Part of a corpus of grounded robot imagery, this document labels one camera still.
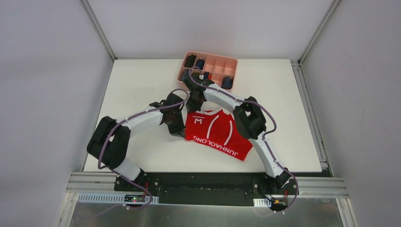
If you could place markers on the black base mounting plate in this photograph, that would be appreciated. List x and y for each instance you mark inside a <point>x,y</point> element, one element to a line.
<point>216,189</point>

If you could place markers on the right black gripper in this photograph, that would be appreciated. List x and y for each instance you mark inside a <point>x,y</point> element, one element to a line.
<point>194,81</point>

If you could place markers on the blue orange rolled underwear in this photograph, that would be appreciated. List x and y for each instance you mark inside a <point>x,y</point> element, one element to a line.
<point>205,76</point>

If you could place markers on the navy rolled underwear top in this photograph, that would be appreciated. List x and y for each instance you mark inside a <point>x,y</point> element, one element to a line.
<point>200,64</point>

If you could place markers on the red underwear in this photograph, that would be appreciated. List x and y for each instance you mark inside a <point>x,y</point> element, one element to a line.
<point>216,129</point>

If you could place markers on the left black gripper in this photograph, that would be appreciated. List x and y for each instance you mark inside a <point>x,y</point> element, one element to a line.
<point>177,127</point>

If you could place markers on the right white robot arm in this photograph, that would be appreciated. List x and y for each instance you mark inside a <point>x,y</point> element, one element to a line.
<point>252,121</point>

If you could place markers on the dark blue rolled underwear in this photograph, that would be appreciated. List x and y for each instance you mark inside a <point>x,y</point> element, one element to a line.
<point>227,83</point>

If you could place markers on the black rolled underwear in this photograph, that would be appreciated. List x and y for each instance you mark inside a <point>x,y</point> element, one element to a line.
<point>190,61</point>

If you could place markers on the blue striped rolled underwear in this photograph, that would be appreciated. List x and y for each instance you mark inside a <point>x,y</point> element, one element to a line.
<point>184,74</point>

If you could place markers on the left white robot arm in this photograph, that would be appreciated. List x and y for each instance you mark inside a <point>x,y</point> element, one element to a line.
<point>109,142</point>

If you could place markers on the pink compartment organizer box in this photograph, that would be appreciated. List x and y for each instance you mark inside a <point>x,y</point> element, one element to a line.
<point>217,66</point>

